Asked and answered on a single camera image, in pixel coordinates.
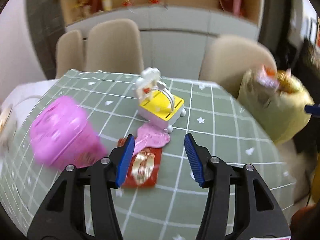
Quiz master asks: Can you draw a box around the orange clear snack bag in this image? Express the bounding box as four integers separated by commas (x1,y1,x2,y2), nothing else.
253,64,280,90

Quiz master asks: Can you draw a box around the yellow bagged trash bin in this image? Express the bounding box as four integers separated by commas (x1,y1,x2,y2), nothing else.
238,69,314,144

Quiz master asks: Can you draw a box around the green checked tablecloth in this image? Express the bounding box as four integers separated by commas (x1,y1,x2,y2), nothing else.
1,70,296,239

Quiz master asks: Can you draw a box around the gold black snack bag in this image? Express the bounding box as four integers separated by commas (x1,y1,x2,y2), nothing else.
276,70,303,94

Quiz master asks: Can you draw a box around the pink tin box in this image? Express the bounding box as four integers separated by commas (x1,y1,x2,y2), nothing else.
30,96,107,170

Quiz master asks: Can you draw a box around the white yellow toy holder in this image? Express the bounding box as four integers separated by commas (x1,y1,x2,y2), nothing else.
135,67,186,133

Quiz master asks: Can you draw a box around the white wood sideboard cabinet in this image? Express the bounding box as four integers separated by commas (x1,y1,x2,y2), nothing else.
60,0,264,79

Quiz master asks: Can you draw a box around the pink flat wrapper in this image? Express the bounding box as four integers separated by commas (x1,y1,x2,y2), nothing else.
133,122,170,157

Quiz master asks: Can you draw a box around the beige chair middle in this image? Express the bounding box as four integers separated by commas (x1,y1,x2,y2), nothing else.
85,18,144,74

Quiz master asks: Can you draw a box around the glass bowl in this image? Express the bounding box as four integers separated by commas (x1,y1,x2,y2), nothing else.
1,104,17,151

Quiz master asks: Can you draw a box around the red envelope packet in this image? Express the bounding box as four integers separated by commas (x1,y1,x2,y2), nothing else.
121,147,162,188

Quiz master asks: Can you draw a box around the beige chair near bin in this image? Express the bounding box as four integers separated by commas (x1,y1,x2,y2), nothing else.
199,35,277,98

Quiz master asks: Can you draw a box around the beige chair far left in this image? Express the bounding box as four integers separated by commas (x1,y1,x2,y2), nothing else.
55,30,84,79

